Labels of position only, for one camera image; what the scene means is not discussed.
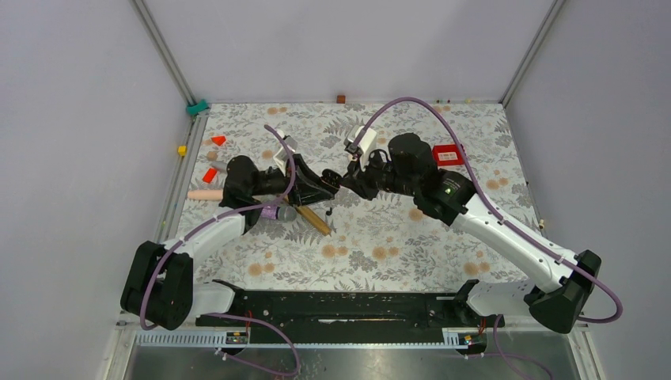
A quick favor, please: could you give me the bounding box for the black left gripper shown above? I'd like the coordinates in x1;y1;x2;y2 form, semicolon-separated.
249;154;335;207

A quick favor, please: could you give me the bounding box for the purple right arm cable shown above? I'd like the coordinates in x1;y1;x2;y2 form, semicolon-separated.
352;97;624;380

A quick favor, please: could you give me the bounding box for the silver microphone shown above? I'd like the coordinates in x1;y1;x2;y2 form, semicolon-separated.
210;161;227;173

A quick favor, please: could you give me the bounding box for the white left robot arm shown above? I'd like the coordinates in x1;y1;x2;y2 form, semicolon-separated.
120;154;342;330

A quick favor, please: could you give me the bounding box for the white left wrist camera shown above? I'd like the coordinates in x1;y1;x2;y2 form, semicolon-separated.
273;129;298;173

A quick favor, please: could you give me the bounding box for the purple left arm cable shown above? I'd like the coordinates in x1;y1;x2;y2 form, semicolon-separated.
139;123;302;378

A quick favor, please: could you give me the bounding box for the purple glitter microphone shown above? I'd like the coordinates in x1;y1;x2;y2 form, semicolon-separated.
260;205;298;222

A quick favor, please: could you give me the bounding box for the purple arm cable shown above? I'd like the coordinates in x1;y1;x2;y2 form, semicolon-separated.
352;97;624;380
139;123;302;378

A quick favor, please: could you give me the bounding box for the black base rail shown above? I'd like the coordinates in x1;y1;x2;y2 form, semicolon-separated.
195;288;505;344

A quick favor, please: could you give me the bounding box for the teal curved block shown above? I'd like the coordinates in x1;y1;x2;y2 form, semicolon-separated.
186;99;209;117

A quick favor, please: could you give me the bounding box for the pink microphone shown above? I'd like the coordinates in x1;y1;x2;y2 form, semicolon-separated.
187;189;224;201

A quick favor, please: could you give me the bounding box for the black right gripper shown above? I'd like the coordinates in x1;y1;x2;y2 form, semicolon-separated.
339;147;419;202

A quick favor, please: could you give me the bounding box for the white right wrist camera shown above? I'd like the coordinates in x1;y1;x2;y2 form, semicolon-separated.
344;126;377;158

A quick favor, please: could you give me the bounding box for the black earbud charging case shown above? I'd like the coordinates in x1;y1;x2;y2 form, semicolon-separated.
320;169;343;195

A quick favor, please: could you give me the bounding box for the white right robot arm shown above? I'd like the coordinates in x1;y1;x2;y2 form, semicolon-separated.
341;133;601;333

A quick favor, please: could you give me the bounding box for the gold microphone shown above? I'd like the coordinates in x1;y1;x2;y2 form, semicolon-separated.
293;205;332;236

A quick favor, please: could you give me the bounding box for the red triangular block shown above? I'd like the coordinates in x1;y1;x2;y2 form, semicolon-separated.
210;135;226;146

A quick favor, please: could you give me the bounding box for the red rectangular block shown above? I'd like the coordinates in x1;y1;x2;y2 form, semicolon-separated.
202;167;218;184

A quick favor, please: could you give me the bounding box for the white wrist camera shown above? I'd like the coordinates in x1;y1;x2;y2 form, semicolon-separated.
344;126;377;158
273;129;298;173

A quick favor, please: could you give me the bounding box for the red box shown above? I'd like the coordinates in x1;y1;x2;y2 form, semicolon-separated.
432;144;464;167

